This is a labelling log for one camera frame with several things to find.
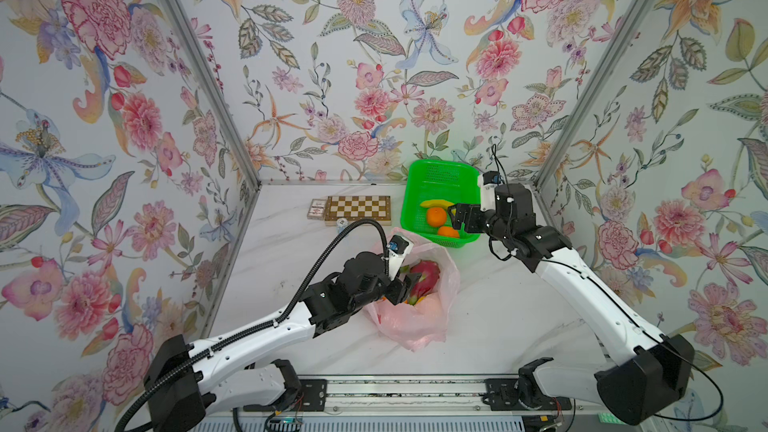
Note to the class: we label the orange fruit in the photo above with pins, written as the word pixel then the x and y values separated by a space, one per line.
pixel 448 231
pixel 436 217

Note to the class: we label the green plastic basket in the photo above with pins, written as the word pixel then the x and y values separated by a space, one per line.
pixel 435 179

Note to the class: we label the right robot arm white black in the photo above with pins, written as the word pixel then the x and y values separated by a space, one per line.
pixel 645 370

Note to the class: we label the small blue white cup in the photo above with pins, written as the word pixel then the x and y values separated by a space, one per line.
pixel 341 224

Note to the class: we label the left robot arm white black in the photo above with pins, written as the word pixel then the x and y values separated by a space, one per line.
pixel 188 381

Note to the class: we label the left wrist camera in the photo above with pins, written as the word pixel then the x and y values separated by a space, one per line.
pixel 397 249

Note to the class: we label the small card box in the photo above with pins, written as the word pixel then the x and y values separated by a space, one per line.
pixel 317 209

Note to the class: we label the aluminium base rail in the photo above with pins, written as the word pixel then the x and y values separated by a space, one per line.
pixel 425 395

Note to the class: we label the pink plastic bag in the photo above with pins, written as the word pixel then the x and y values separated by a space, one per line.
pixel 415 326

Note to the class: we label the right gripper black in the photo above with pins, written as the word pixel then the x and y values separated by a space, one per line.
pixel 473 213

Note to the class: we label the yellow banana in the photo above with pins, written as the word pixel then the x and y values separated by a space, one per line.
pixel 436 203

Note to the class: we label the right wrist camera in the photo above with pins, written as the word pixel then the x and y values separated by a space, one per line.
pixel 487 182

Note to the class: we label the red dragon fruit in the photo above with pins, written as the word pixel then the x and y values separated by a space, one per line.
pixel 429 274

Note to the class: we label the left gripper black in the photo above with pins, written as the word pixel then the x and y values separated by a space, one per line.
pixel 410 282

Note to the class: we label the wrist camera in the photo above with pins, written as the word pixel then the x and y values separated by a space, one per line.
pixel 397 249
pixel 487 182

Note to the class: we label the aluminium corner post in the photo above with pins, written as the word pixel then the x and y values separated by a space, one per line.
pixel 206 79
pixel 623 38

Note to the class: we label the left aluminium corner post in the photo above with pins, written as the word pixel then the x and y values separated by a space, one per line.
pixel 206 79

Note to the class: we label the wooden chessboard box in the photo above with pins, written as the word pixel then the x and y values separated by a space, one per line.
pixel 356 207

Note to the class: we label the right aluminium corner post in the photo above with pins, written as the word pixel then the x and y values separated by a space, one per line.
pixel 623 38

